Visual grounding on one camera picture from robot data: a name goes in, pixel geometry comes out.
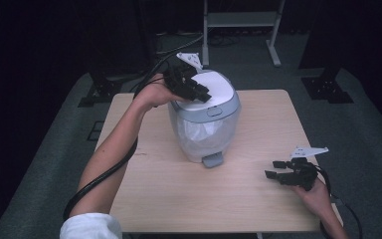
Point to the white metal stand frame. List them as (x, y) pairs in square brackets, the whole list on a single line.
[(242, 19)]

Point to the person's left hand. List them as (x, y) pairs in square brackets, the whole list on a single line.
[(155, 94)]

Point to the person's right hand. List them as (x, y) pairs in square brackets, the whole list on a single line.
[(316, 199)]

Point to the dark floor hatch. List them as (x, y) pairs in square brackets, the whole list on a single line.
[(95, 131)]

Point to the white grey pedal trash can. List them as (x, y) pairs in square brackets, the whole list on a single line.
[(212, 119)]

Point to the black stand base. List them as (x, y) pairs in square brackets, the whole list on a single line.
[(101, 89), (326, 89)]

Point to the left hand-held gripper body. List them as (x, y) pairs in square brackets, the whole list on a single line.
[(180, 81)]

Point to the white plastic bin liner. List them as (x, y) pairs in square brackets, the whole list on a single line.
[(202, 136)]

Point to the grey table bracket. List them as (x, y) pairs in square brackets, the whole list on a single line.
[(337, 201)]

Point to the white shirt sleeve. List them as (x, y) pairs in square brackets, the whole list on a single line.
[(91, 227)]

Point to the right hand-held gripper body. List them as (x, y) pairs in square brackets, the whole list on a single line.
[(300, 174)]

